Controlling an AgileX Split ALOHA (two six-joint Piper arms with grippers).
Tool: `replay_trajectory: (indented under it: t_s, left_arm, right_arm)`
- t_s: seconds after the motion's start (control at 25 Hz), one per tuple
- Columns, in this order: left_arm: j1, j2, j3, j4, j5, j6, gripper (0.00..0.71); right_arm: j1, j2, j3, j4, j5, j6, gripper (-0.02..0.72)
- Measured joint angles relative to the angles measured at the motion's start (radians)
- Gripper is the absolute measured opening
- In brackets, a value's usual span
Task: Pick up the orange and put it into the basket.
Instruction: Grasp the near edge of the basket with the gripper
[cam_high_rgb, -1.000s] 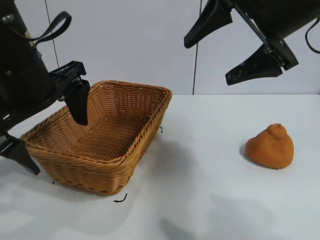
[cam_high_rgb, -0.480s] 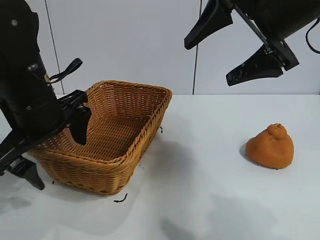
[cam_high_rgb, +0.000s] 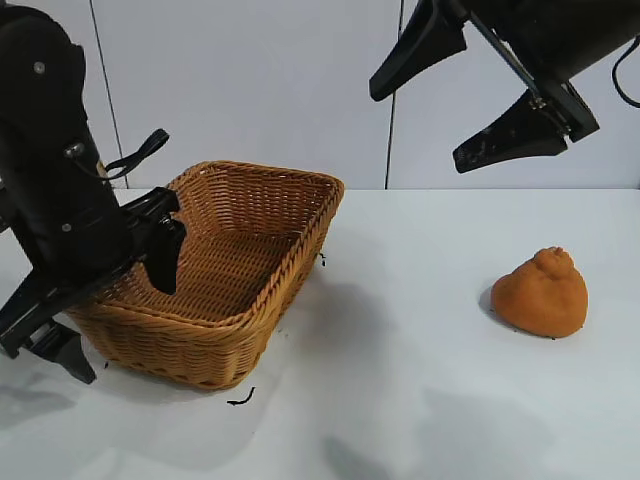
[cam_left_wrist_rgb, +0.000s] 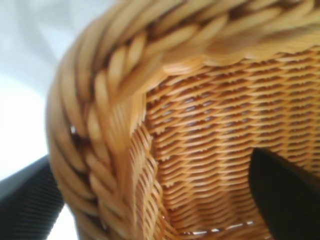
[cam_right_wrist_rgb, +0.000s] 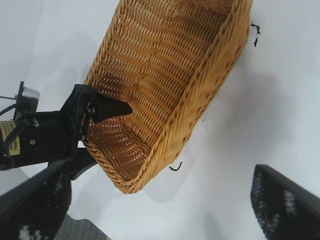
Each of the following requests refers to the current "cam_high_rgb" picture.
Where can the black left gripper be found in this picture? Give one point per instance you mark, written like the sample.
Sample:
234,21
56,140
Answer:
70,225

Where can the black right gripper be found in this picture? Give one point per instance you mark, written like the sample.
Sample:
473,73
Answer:
565,35

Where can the brown woven wicker basket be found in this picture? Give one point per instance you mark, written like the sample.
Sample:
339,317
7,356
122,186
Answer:
240,240

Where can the knobbly orange fruit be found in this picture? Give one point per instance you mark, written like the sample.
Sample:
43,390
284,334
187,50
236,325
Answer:
540,300

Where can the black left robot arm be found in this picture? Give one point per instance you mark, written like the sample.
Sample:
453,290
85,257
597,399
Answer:
35,100

